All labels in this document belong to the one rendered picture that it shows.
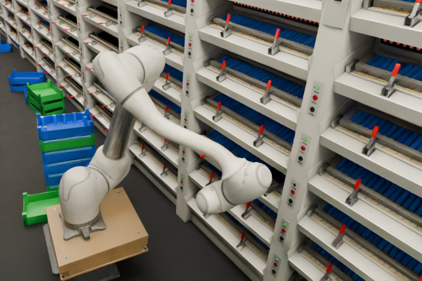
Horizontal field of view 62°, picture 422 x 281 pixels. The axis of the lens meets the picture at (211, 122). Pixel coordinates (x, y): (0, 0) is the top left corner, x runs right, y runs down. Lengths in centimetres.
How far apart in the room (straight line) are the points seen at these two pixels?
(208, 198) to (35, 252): 115
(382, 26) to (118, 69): 81
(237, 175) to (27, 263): 128
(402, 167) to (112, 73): 94
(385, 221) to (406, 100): 39
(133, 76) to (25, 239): 124
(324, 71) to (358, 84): 11
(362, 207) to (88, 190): 105
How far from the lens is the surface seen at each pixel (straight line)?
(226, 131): 158
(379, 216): 127
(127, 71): 124
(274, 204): 151
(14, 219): 233
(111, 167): 166
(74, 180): 157
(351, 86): 114
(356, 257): 139
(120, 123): 151
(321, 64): 119
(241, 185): 112
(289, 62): 127
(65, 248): 167
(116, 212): 178
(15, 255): 212
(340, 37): 114
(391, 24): 108
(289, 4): 126
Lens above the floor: 147
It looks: 27 degrees down
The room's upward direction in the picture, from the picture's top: 5 degrees clockwise
